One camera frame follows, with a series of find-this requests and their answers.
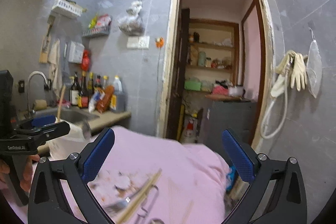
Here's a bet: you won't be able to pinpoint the white plastic utensil holder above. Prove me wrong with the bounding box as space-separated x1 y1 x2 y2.
47 120 91 160

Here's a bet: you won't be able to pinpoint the brown wooden chopstick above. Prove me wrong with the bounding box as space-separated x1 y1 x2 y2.
115 168 162 224

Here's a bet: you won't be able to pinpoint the metal peeler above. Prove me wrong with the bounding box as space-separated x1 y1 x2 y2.
103 185 159 223

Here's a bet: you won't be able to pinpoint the steel kitchen sink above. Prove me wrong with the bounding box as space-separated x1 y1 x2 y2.
34 107 100 124

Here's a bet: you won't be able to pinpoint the person's left hand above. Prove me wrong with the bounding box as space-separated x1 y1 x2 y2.
0 155 40 192

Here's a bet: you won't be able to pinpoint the steel sink faucet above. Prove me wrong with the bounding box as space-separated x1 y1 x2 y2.
27 71 51 118

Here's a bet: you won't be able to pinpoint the dark wine bottle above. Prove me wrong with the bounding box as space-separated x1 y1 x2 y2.
70 72 80 106

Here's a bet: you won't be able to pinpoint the soy sauce bottle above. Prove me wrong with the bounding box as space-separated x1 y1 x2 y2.
78 71 89 109

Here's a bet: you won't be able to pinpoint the orange spice bag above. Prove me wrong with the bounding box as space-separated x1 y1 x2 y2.
96 85 114 114

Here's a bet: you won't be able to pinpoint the hanging wooden board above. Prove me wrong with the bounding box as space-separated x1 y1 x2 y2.
39 15 55 64

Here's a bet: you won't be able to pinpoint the hanging beige towel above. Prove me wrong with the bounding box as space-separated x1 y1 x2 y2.
48 39 63 99

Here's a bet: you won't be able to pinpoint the red hanging bag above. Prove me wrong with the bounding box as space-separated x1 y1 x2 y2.
80 50 91 72

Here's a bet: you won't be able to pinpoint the large vinegar jug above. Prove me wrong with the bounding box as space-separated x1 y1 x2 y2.
110 75 126 113

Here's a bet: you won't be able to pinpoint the dark grey cabinet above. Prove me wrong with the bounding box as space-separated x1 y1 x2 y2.
200 100 257 145

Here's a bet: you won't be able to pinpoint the pink floral cloth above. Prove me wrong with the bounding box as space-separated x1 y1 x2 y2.
4 126 234 224

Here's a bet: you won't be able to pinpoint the hanging plastic bag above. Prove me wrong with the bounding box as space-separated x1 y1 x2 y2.
117 0 144 36

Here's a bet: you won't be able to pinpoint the hanging mesh strainer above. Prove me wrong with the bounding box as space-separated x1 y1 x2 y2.
306 28 322 99

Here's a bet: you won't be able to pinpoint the white rubber gloves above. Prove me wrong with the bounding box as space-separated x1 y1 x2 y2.
270 50 307 98

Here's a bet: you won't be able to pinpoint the green box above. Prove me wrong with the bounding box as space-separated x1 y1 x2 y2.
184 80 202 92

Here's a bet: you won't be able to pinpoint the wooden shelf unit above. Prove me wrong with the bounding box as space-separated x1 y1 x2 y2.
185 18 240 85

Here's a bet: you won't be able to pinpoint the white wall box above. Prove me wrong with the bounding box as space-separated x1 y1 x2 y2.
68 42 85 64

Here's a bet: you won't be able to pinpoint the grey wall shelf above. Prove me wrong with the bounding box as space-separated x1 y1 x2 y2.
82 26 110 38

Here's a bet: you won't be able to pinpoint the white wall basket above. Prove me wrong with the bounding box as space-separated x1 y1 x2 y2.
51 0 87 19

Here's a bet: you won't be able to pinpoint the white hose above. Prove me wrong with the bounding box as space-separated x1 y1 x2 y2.
260 74 289 140

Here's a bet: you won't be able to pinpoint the white wall socket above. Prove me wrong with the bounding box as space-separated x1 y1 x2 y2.
126 36 150 50

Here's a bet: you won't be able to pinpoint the orange wall hook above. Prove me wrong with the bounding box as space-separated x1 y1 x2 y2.
155 37 164 48

